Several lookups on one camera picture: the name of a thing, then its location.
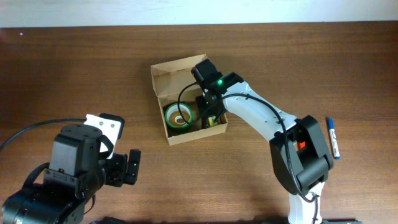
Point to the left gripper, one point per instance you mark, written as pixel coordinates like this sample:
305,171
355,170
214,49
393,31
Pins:
119,175

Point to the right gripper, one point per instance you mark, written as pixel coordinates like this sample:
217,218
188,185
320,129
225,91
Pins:
203,109

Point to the yellow highlighter with dark cap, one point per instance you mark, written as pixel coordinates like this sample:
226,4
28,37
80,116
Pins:
212,121

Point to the green tape roll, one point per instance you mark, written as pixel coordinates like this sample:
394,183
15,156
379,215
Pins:
178,107

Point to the yellow clear tape roll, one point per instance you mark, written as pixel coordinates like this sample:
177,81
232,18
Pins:
178,119

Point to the brown cardboard box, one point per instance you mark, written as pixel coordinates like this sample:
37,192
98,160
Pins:
168,80

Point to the orange utility knife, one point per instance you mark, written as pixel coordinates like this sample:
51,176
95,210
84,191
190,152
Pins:
301,145

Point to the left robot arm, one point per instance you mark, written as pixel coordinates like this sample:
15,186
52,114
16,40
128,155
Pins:
82,161

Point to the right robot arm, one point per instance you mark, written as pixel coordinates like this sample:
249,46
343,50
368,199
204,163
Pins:
300,156

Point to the blue whiteboard marker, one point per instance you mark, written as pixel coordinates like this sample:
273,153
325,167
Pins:
332,134

